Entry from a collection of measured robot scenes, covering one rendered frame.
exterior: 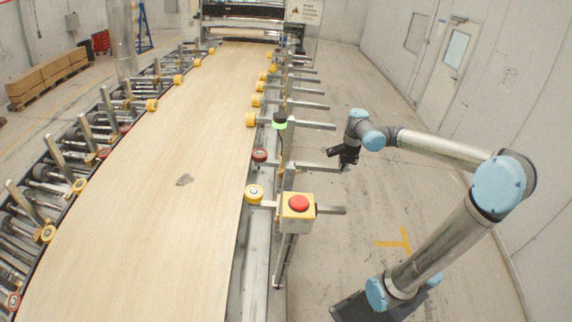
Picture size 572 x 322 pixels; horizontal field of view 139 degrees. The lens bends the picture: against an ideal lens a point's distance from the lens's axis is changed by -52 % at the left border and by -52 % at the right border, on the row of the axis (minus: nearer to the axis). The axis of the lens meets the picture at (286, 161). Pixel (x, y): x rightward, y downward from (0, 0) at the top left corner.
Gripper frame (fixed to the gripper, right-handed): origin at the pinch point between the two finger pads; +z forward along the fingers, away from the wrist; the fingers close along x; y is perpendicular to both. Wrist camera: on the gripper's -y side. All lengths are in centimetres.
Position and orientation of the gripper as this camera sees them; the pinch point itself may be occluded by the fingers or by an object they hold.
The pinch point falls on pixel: (338, 172)
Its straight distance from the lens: 120.7
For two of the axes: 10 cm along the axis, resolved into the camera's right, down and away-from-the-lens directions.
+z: -0.7, 7.6, 6.5
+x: 0.2, -6.5, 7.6
